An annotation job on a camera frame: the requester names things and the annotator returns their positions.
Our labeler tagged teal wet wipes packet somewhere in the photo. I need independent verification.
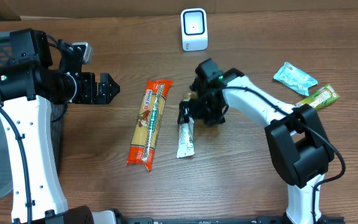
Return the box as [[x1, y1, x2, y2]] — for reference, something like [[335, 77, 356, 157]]
[[273, 62, 318, 96]]

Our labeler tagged red spaghetti packet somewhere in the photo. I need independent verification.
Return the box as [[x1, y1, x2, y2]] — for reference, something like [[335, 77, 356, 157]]
[[126, 80, 173, 171]]

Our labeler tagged green snack packet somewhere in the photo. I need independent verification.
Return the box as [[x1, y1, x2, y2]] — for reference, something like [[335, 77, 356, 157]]
[[295, 84, 339, 110]]

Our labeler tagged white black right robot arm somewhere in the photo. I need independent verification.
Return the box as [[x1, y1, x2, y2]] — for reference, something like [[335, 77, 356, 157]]
[[178, 58, 334, 223]]

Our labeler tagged white barcode scanner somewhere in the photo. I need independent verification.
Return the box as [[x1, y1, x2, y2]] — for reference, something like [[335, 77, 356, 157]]
[[180, 8, 208, 52]]

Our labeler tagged white tube gold cap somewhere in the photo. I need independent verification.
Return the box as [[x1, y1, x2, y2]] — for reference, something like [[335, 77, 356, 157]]
[[177, 92, 197, 158]]

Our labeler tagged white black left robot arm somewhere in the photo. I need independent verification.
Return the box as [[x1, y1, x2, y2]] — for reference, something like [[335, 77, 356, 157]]
[[0, 29, 120, 223]]

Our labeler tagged brown cardboard backdrop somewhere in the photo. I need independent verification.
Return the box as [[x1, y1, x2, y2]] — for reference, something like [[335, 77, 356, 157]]
[[0, 0, 358, 21]]

